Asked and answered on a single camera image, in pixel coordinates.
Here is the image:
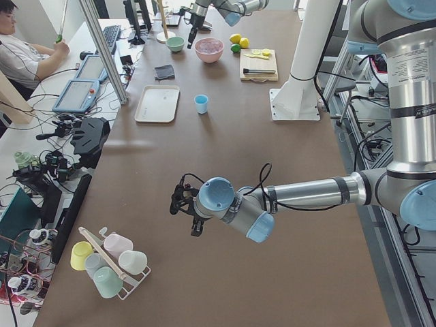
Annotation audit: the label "green lime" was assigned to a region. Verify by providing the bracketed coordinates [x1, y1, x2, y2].
[230, 44, 240, 53]

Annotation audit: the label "green glass bottle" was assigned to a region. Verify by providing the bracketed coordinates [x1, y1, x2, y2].
[14, 151, 40, 169]

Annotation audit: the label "blue plastic cup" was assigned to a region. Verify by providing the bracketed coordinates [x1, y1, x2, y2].
[194, 94, 208, 114]

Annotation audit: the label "yellow cup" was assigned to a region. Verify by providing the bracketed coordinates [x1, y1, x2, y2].
[70, 241, 93, 271]

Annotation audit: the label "wooden mug tree stand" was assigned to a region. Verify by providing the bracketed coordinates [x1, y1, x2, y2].
[153, 0, 176, 44]

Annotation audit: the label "grey blue cup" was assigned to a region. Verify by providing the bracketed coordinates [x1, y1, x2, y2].
[84, 253, 106, 279]

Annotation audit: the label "mint green cup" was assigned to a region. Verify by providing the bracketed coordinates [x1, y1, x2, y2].
[93, 266, 123, 298]

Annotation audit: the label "lower teach pendant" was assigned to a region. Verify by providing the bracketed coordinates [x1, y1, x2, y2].
[52, 79, 100, 113]

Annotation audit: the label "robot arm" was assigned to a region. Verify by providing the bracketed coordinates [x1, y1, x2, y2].
[187, 0, 269, 49]
[182, 1, 435, 243]

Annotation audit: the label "seated person in white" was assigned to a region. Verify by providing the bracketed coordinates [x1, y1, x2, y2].
[1, 1, 69, 99]

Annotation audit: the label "teach pendant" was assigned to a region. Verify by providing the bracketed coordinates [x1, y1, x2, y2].
[75, 54, 108, 82]
[52, 79, 100, 113]

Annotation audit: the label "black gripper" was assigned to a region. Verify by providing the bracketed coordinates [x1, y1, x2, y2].
[191, 212, 208, 236]
[187, 13, 205, 49]

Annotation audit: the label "grey folded cloth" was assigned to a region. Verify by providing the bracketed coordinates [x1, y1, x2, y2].
[154, 65, 175, 80]

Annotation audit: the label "wooden cutting board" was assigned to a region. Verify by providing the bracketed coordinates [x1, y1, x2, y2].
[240, 49, 279, 82]

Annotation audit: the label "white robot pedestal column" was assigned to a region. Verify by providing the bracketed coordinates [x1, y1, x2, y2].
[270, 0, 342, 121]

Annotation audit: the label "pink cup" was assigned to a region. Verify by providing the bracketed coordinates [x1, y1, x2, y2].
[103, 233, 134, 259]

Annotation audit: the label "mint green bowl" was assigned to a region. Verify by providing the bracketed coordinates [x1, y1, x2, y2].
[166, 36, 185, 52]

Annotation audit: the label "lemon slices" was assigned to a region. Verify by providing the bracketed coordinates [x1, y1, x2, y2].
[243, 49, 270, 60]

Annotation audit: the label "metal ice scoop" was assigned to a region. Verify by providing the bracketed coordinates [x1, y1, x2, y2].
[200, 21, 213, 32]

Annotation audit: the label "upper teach pendant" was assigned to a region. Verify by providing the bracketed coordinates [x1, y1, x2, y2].
[75, 54, 108, 82]

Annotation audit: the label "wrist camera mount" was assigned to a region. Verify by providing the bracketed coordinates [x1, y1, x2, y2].
[170, 173, 199, 217]

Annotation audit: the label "aluminium frame post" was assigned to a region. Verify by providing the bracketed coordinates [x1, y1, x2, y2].
[78, 0, 128, 105]

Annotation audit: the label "knife with black handle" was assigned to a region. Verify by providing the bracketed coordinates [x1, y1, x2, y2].
[243, 68, 276, 74]

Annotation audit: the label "yellow lemon left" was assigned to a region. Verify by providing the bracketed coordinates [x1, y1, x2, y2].
[229, 33, 241, 44]

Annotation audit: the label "teal box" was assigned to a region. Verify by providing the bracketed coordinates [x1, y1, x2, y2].
[0, 188, 41, 240]

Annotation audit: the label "black keyboard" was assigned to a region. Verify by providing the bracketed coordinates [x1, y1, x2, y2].
[102, 25, 121, 55]

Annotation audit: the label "cream rabbit tray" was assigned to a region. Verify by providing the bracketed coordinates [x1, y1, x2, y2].
[134, 85, 180, 123]

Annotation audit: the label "white cup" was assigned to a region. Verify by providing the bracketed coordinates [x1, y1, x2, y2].
[118, 250, 148, 275]

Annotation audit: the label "pink bowl with ice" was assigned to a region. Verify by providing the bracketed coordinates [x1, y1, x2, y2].
[195, 37, 224, 63]

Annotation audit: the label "white wire cup rack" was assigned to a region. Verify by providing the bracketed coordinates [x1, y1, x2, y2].
[78, 227, 151, 300]

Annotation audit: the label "yellow lemon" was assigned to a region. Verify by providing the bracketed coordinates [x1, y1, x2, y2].
[238, 37, 249, 49]
[229, 33, 241, 44]

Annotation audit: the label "yellow lemon right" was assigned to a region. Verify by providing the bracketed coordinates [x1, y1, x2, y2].
[238, 37, 249, 49]

